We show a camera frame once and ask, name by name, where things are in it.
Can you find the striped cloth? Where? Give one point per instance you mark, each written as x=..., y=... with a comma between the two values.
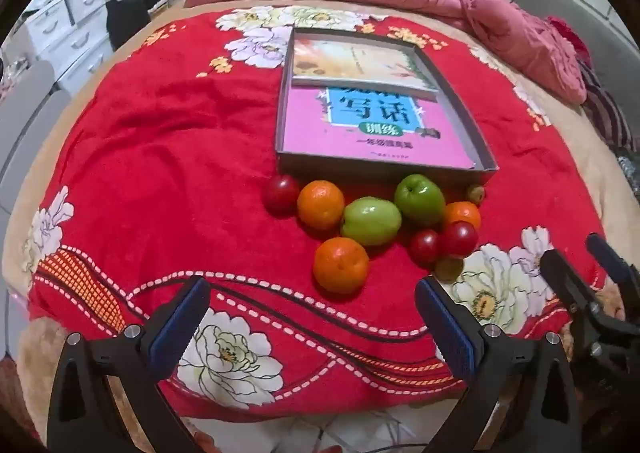
x=605, y=108

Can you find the grey cardboard box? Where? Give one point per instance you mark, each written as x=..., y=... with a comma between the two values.
x=380, y=175

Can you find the crumpled silver foil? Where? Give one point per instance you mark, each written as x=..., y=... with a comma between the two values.
x=629, y=168

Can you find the sunflower cover book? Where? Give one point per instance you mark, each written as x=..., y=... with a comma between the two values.
x=350, y=58

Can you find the red floral blanket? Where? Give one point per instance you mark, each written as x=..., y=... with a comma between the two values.
x=150, y=158

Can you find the small brown longan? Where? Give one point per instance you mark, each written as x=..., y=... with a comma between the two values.
x=475, y=193
x=448, y=268

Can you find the pink book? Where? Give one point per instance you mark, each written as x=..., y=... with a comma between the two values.
x=310, y=133

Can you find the red tomato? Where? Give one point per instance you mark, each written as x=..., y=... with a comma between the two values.
x=424, y=246
x=281, y=195
x=458, y=238

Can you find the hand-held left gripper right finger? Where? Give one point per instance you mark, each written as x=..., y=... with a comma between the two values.
x=447, y=330

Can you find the white drawer cabinet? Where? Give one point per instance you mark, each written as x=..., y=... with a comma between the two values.
x=75, y=43

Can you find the green apple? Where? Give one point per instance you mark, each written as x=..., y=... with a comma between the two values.
x=420, y=199
x=371, y=221

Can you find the orange mandarin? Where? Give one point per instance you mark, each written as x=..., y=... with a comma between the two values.
x=341, y=265
x=320, y=205
x=465, y=212

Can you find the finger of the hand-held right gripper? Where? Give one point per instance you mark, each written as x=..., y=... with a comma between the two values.
x=567, y=275
x=612, y=258

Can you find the black garment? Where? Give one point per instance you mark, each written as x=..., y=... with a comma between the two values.
x=125, y=23

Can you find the dark red cloth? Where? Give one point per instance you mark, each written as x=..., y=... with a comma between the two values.
x=567, y=30

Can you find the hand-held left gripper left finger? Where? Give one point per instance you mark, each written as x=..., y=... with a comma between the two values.
x=180, y=320

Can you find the grey quilted mat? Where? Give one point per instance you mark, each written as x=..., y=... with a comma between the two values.
x=612, y=83

